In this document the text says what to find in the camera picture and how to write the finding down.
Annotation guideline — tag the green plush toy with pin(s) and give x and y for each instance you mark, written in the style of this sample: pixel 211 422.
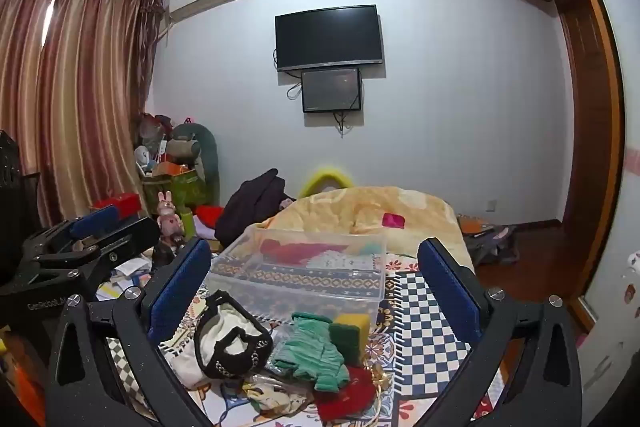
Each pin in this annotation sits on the green plush toy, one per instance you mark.
pixel 207 157

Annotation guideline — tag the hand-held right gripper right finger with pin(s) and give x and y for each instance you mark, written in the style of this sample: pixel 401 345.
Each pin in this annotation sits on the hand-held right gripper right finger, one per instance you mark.
pixel 447 294

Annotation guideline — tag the clear plastic bag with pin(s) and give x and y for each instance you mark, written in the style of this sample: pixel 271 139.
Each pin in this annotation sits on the clear plastic bag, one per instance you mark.
pixel 280 379

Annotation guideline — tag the black and white garment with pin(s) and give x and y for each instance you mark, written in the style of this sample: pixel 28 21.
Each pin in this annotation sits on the black and white garment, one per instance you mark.
pixel 210 349

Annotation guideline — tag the cream printed sock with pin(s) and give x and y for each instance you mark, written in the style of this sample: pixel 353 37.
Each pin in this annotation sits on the cream printed sock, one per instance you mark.
pixel 275 399

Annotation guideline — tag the red fuzzy cloth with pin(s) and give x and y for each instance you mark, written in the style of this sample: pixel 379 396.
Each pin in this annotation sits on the red fuzzy cloth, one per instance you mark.
pixel 350 394

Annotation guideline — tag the green gift bag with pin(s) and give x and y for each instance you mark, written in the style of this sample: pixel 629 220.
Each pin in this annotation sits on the green gift bag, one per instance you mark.
pixel 180 189

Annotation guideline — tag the yellow blanket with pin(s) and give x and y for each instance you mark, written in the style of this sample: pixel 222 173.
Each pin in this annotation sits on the yellow blanket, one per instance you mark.
pixel 350 212

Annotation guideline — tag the small wall monitor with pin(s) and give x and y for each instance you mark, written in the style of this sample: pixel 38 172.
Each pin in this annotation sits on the small wall monitor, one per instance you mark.
pixel 331 89

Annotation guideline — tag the teal cloth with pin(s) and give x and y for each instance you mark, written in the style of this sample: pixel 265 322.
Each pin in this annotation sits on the teal cloth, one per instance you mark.
pixel 372 248

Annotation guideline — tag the striped brown curtain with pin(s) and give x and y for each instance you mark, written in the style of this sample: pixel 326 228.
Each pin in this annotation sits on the striped brown curtain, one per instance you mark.
pixel 75 97

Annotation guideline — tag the red box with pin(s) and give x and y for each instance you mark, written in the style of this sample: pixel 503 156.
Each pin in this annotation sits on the red box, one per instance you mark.
pixel 122 203

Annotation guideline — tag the scattered papers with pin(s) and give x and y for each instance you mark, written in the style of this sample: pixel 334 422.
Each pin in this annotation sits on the scattered papers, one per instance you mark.
pixel 125 274

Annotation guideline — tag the black jacket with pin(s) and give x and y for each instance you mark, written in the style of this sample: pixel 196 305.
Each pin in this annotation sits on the black jacket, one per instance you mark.
pixel 250 207

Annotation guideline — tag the red knitted cloth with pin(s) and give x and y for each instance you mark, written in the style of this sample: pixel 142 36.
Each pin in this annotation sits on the red knitted cloth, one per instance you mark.
pixel 290 249

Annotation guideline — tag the green cup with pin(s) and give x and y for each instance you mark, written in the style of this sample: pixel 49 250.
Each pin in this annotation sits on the green cup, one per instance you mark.
pixel 187 223

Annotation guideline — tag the magenta cloth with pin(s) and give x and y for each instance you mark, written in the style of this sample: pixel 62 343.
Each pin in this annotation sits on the magenta cloth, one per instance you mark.
pixel 394 220

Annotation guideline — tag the white patterned cloth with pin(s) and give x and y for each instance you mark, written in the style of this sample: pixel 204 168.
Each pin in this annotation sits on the white patterned cloth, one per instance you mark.
pixel 340 261

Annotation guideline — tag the pile of toys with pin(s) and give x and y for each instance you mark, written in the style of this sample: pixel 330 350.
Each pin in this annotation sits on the pile of toys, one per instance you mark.
pixel 150 142

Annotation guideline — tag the clear plastic storage box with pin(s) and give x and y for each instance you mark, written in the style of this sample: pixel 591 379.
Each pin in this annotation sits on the clear plastic storage box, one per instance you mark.
pixel 300 299

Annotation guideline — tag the yellow green sponge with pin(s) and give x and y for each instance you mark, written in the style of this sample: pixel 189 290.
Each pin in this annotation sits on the yellow green sponge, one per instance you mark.
pixel 350 342

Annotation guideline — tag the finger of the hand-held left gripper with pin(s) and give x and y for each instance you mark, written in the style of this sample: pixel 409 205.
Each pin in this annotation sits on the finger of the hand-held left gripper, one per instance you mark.
pixel 95 219
pixel 127 239

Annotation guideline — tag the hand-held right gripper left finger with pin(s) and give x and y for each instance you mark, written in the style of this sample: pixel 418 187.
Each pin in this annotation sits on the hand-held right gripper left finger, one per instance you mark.
pixel 180 292

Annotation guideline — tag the wooden wardrobe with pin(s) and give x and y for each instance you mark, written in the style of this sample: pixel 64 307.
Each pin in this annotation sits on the wooden wardrobe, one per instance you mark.
pixel 585 107

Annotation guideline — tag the pink rabbit toy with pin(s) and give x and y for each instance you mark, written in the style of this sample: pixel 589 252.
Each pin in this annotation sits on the pink rabbit toy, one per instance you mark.
pixel 169 219

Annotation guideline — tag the green knitted gloves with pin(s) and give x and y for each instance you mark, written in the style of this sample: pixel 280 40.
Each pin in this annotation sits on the green knitted gloves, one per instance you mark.
pixel 310 352

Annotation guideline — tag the large wall television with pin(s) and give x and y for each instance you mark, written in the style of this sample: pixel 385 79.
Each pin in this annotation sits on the large wall television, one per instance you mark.
pixel 329 37

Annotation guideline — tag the patterned bed sheet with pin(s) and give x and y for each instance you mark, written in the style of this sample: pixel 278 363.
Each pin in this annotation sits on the patterned bed sheet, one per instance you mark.
pixel 425 357

